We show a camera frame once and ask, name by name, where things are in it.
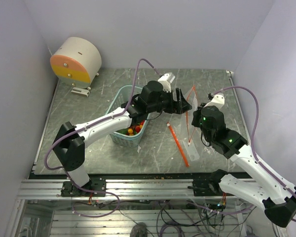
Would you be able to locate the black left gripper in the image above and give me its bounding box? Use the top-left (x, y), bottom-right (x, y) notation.
top-left (148, 88), bottom-right (193, 116)

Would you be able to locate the clear zip bag orange zipper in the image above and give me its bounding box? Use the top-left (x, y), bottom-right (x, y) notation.
top-left (181, 85), bottom-right (198, 146)

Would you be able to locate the light blue plastic basket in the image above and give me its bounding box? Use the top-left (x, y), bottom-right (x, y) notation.
top-left (108, 84), bottom-right (151, 148)

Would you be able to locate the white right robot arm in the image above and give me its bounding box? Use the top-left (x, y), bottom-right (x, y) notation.
top-left (191, 104), bottom-right (296, 228)

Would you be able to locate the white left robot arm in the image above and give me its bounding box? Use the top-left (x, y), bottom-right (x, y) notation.
top-left (52, 80), bottom-right (192, 196)

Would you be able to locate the cream round drawer cabinet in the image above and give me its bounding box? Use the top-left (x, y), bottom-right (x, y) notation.
top-left (50, 37), bottom-right (102, 89)

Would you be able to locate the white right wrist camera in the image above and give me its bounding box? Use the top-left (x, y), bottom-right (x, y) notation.
top-left (205, 93), bottom-right (225, 110)

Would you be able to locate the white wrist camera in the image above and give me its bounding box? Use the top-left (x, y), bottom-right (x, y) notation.
top-left (158, 73), bottom-right (175, 93)
top-left (205, 93), bottom-right (225, 110)

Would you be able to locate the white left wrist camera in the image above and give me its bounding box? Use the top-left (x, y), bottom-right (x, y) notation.
top-left (158, 73), bottom-right (175, 93)

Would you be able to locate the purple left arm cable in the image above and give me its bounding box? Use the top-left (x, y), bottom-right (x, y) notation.
top-left (43, 58), bottom-right (163, 172)

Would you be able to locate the small white metal bracket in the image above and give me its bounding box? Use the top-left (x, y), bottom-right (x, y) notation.
top-left (71, 87), bottom-right (91, 97)

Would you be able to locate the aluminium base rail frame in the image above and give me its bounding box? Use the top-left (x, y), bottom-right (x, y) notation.
top-left (14, 172), bottom-right (279, 237)

